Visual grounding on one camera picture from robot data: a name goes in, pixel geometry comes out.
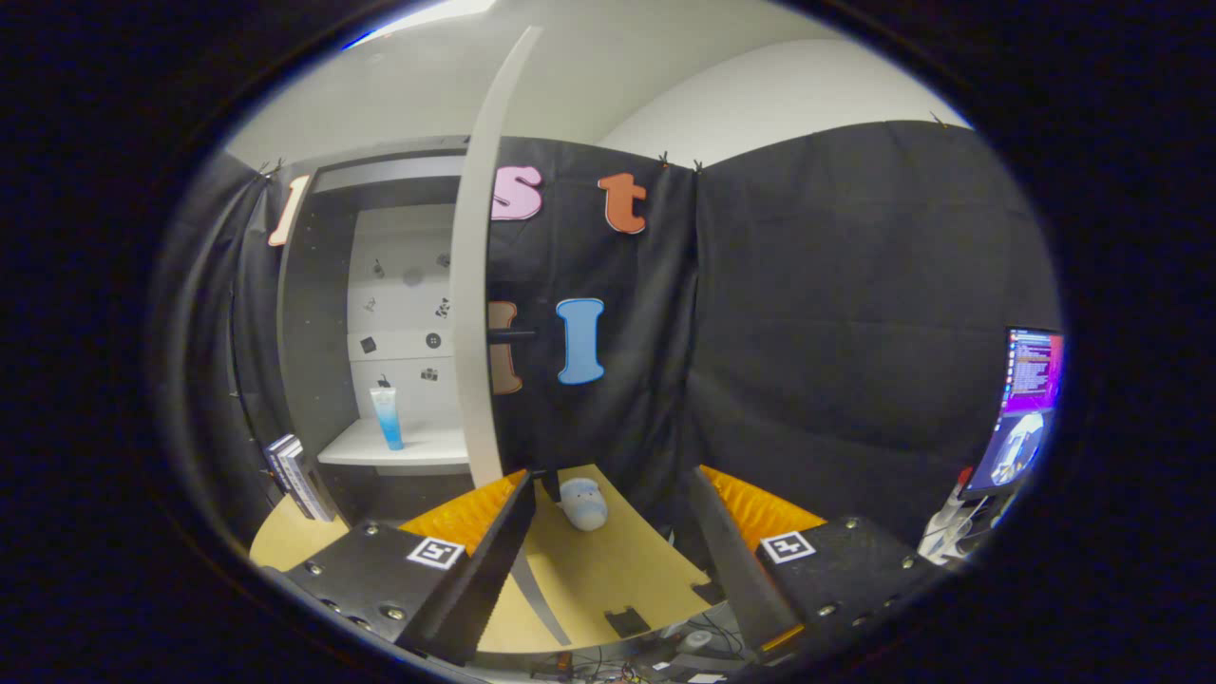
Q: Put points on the blue translucent tube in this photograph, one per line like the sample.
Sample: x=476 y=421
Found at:
x=388 y=423

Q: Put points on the white cabinet shelf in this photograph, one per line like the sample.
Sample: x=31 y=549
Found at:
x=427 y=445

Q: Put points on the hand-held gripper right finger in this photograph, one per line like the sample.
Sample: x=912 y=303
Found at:
x=736 y=570

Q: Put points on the dark grey cabinet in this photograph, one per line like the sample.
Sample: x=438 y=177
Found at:
x=313 y=332

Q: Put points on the grey cover book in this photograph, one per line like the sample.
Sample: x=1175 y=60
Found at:
x=313 y=494

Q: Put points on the computer monitor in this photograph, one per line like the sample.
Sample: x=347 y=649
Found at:
x=1026 y=399

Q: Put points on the white cabinet door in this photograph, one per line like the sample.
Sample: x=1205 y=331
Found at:
x=470 y=332

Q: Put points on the white spine book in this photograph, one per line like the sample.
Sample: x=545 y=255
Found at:
x=294 y=475

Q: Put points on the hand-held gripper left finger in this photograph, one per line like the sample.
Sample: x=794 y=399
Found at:
x=494 y=575

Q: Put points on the black backdrop cloth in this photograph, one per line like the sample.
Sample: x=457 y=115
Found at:
x=836 y=332

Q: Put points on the white round plush toy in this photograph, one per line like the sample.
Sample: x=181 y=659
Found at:
x=582 y=505

